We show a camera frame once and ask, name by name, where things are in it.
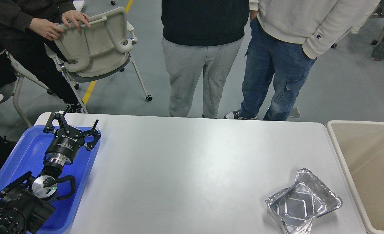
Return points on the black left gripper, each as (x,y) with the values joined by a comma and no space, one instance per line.
(63,145)

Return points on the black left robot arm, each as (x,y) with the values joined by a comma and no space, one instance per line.
(42,182)

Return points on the grey chair at left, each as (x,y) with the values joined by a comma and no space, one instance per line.
(21,74)

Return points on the beige rolling office chair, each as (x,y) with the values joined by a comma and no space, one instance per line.
(98,51)

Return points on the person in dark clothes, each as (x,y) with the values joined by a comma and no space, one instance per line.
(27,26)

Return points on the person in black sweater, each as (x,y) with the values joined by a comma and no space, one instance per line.
(201,37)

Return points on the person in cream hoodie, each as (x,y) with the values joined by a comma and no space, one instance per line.
(287,36)

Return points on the crumpled aluminium foil tray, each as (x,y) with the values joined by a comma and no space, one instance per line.
(294,208)

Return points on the beige plastic bin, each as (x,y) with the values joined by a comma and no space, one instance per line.
(360,148)

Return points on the chair at top right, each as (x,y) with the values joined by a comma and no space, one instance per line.
(355,29)

